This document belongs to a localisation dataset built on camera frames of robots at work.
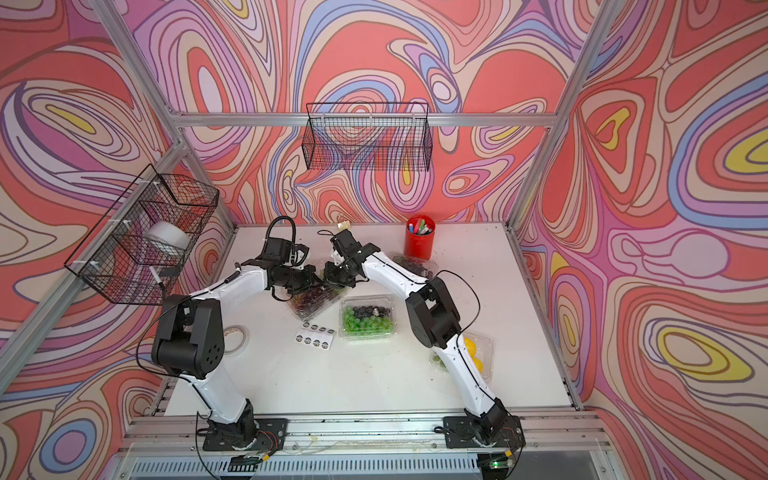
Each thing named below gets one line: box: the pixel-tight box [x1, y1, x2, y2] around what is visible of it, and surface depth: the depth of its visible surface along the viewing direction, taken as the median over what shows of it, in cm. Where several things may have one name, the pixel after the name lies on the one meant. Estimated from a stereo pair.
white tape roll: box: [144, 221, 191, 249], surface depth 75 cm
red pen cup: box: [404, 214, 436, 261], surface depth 106 cm
